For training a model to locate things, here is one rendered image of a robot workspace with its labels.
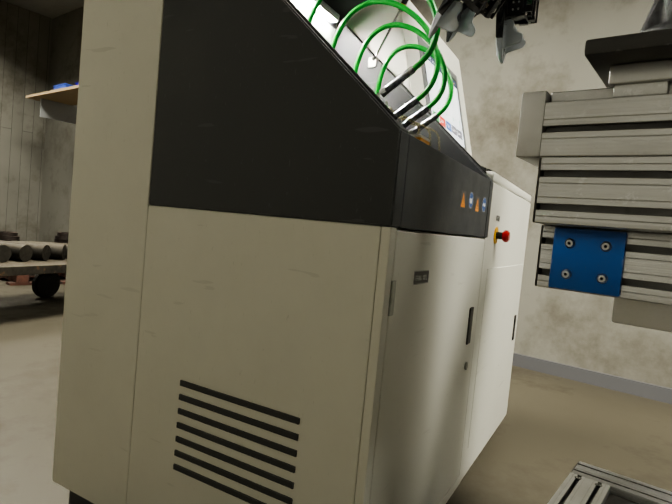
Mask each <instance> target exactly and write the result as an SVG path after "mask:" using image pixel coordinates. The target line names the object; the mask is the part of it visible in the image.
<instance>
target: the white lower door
mask: <svg viewBox="0 0 672 504"><path fill-rule="evenodd" d="M484 243H485V239H480V238H470V237H460V236H450V235H441V234H431V233H421V232H411V231H401V230H396V238H395V248H394V258H393V267H392V277H391V287H390V297H389V307H388V317H387V327H386V337H385V347H384V357H383V367H382V376H381V386H380V396H379V406H378V416H377V426H376V436H375V446H374V456H373V466H372V475H371V485H370V495H369V504H439V502H440V501H441V500H442V498H443V497H444V495H445V494H446V493H447V491H448V490H449V488H450V487H451V485H452V484H453V483H454V481H455V480H456V478H457V477H458V476H459V470H460V461H461V452H462V443H463V434H464V425H465V416H466V407H467V398H468V388H469V379H470V370H471V361H472V352H473V343H474V334H475V325H476V316H477V307H478V298H479V289H480V280H481V271H482V262H483V252H484Z"/></svg>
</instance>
